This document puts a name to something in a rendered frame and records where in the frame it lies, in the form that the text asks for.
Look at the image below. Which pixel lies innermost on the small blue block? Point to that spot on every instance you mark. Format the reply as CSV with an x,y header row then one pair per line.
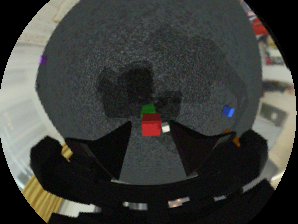
x,y
227,110

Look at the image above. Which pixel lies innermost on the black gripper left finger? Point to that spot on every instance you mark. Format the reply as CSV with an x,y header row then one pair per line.
x,y
108,151

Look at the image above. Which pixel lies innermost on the small white cube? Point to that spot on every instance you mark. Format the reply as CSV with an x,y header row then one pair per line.
x,y
165,127

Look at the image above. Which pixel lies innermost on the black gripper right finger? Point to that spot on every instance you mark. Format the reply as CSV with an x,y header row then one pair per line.
x,y
194,147

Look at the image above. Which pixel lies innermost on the red block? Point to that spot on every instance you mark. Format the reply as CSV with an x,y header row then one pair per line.
x,y
151,124

